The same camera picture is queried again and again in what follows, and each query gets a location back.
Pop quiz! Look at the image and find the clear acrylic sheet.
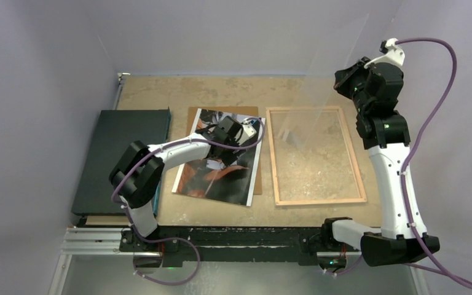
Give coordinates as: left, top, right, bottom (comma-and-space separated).
278, 14, 369, 148

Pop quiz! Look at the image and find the colour photo print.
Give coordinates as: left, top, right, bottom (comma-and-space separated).
171, 106, 262, 207

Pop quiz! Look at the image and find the white wooden picture frame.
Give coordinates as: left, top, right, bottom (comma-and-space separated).
266, 106, 368, 208

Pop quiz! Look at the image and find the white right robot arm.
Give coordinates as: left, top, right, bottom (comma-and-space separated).
320, 57, 440, 267

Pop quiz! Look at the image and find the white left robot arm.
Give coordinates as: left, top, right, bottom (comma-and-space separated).
109, 116, 265, 251

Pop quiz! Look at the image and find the brown backing board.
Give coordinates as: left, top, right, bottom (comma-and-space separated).
185, 106, 264, 196

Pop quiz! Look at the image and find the black foam pad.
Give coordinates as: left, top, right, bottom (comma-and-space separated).
71, 109, 171, 216

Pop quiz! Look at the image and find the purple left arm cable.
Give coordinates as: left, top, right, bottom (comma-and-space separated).
110, 117, 266, 285

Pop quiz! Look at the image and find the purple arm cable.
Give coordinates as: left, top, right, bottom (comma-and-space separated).
110, 117, 266, 285
323, 37, 472, 291

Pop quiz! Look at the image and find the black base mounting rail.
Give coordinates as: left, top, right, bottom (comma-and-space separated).
119, 226, 358, 267

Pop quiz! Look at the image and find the aluminium extrusion rail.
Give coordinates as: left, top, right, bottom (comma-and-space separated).
60, 227, 420, 256

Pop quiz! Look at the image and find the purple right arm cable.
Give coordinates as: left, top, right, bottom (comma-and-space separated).
323, 37, 472, 291

